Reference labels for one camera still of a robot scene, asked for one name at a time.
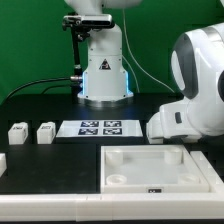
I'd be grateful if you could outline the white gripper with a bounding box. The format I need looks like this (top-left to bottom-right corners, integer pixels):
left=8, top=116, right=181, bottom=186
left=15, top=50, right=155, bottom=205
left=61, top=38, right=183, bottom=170
left=146, top=113, right=164, bottom=144

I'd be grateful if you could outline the white square tabletop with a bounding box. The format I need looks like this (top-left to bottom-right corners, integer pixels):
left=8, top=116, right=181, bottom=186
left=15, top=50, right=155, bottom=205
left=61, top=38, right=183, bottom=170
left=100, top=145, right=210, bottom=194

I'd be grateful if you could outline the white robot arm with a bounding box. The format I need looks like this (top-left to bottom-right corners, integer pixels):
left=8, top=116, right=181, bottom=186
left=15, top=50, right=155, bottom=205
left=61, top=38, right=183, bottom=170
left=63, top=0, right=224, bottom=144

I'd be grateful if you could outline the white marker sheet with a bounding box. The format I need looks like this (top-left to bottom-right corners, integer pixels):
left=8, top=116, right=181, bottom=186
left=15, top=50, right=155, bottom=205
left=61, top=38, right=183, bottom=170
left=57, top=120, right=143, bottom=138

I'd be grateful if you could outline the white L-shaped fence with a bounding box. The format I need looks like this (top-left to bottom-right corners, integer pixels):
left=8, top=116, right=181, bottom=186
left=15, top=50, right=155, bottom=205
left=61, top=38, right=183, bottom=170
left=0, top=151, right=224, bottom=222

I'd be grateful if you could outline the white block left edge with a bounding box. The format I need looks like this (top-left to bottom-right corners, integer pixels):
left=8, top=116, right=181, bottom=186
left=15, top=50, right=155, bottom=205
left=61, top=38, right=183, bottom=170
left=0, top=153, right=7, bottom=177

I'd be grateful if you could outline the grey cable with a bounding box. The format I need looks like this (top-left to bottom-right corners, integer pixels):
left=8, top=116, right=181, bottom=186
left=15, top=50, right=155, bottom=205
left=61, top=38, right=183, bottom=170
left=121, top=8, right=176, bottom=94

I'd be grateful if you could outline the black cable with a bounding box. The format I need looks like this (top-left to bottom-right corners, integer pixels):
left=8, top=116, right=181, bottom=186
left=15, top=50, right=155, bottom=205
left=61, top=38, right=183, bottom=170
left=0, top=76, right=73, bottom=104

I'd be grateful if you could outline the black camera on stand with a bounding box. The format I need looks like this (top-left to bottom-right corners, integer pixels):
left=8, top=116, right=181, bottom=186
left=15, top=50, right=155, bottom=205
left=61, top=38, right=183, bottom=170
left=62, top=12, right=115, bottom=103

